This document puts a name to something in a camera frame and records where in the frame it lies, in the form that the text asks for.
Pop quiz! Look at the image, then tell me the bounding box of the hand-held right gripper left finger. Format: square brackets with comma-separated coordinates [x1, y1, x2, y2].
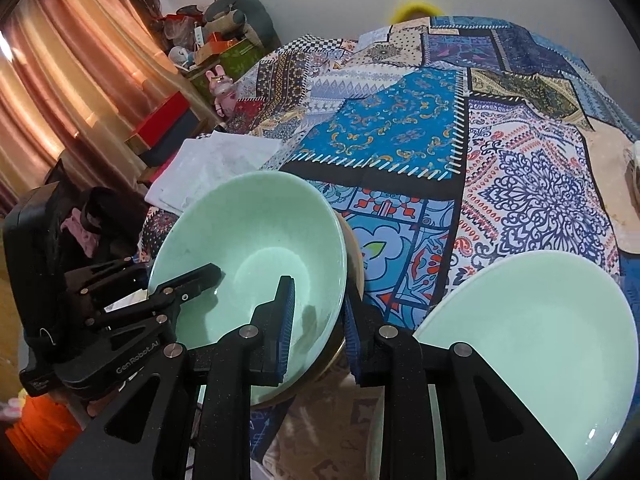
[47, 275, 297, 480]

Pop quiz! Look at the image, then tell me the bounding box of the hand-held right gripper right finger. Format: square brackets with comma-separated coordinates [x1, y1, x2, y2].
[344, 299, 587, 480]

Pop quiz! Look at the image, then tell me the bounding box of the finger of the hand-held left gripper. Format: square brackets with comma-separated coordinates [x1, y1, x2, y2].
[64, 256, 152, 307]
[85, 262, 224, 343]

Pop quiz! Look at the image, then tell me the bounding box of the green bowl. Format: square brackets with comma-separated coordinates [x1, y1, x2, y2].
[149, 170, 350, 407]

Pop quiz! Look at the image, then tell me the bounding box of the green plate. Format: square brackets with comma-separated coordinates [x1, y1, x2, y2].
[412, 250, 634, 480]

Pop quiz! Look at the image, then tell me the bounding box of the pink cloth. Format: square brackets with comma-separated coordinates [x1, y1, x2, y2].
[61, 206, 102, 257]

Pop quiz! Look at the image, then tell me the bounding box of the black chair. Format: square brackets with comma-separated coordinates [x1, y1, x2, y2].
[42, 157, 151, 266]

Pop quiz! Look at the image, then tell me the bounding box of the white folded cloth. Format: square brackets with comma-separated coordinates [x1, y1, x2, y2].
[145, 130, 284, 217]

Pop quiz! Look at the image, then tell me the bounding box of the red box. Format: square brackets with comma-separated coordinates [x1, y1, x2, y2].
[124, 91, 194, 154]

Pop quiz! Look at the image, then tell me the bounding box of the orange cloth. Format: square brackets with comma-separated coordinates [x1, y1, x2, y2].
[4, 394, 84, 480]

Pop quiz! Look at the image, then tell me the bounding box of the pink bunny toy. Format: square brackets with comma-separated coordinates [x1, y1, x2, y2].
[206, 64, 239, 119]

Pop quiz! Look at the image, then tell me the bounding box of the brown curtain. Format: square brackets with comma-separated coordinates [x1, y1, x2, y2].
[0, 0, 201, 213]

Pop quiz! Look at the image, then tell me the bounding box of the green box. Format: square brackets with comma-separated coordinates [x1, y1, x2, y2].
[184, 41, 267, 92]

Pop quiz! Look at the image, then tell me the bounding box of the patchwork patterned tablecloth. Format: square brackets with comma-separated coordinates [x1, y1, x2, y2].
[137, 15, 640, 480]

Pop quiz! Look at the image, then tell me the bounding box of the yellow round object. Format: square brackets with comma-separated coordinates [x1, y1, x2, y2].
[389, 1, 444, 24]

